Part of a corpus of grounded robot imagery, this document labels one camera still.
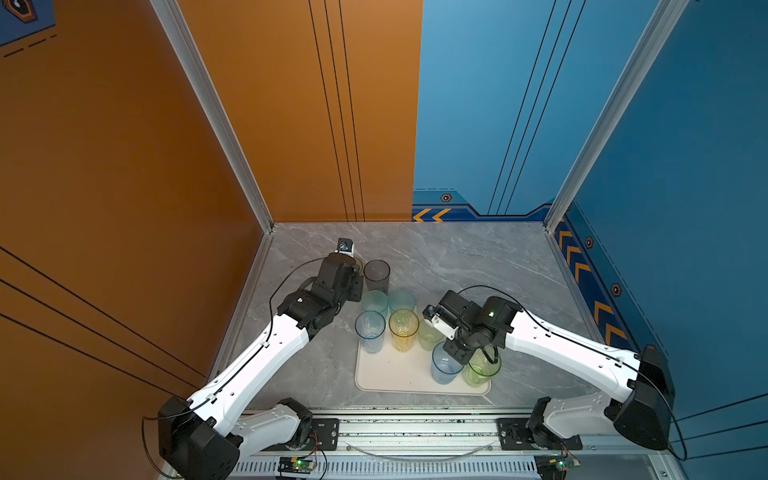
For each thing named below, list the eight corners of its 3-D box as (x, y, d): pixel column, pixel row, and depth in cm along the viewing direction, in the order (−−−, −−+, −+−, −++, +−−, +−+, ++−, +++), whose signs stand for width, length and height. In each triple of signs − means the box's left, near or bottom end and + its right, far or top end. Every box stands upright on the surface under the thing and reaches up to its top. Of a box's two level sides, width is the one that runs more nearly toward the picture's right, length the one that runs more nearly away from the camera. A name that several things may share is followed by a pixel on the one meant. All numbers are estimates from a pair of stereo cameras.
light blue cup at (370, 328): (358, 357, 87) (354, 338, 77) (360, 331, 93) (356, 310, 82) (384, 357, 87) (383, 338, 77) (385, 331, 92) (384, 310, 82)
